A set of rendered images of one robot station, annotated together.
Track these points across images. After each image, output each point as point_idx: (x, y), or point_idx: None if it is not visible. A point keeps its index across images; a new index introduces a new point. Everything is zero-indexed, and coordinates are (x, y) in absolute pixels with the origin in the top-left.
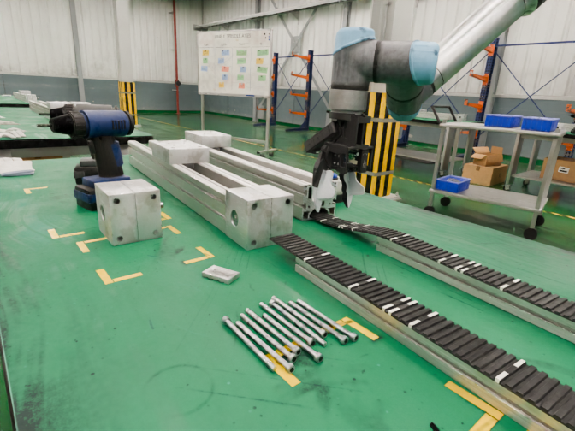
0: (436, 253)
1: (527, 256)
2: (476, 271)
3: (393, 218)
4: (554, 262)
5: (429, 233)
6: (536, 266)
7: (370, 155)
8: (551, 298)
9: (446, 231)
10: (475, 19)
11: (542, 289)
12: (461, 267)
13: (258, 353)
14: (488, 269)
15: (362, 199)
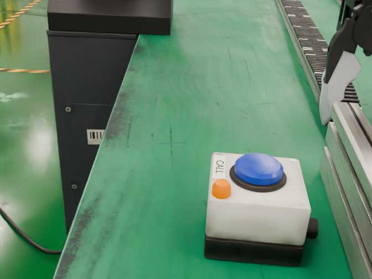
0: (324, 58)
1: (191, 60)
2: (320, 47)
3: (217, 130)
4: (181, 53)
5: (226, 98)
6: (209, 56)
7: (344, 2)
8: (305, 32)
9: (194, 94)
10: None
11: (298, 34)
12: (325, 50)
13: None
14: (307, 45)
15: (157, 197)
